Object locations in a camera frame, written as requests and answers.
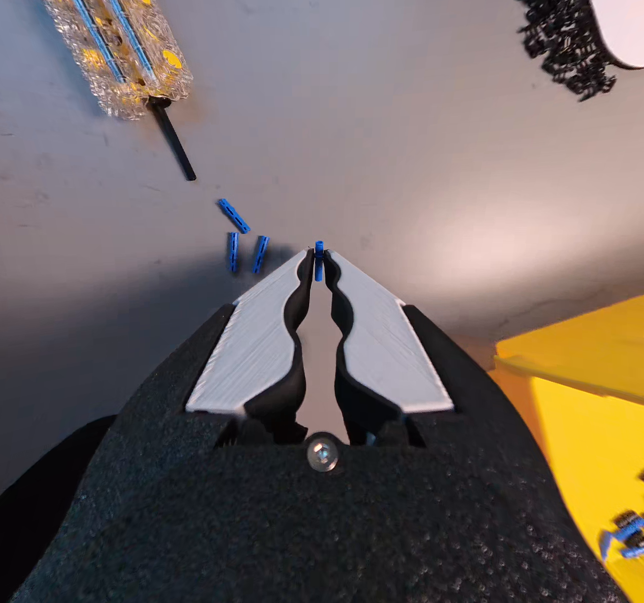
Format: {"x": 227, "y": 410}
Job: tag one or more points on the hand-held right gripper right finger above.
{"x": 392, "y": 356}

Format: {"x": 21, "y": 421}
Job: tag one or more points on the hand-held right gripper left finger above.
{"x": 246, "y": 356}

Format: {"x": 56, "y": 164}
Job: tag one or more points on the blue toy pin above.
{"x": 319, "y": 247}
{"x": 233, "y": 251}
{"x": 260, "y": 253}
{"x": 233, "y": 216}

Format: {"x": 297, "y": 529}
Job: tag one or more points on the yellow corrugated box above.
{"x": 593, "y": 437}

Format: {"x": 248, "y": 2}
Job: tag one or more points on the clear toy brick engine model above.
{"x": 110, "y": 35}

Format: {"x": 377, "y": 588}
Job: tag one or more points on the grey desk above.
{"x": 402, "y": 135}

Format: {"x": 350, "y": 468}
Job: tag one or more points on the pile of small black pins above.
{"x": 558, "y": 25}

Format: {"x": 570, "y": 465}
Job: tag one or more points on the white tray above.
{"x": 619, "y": 4}

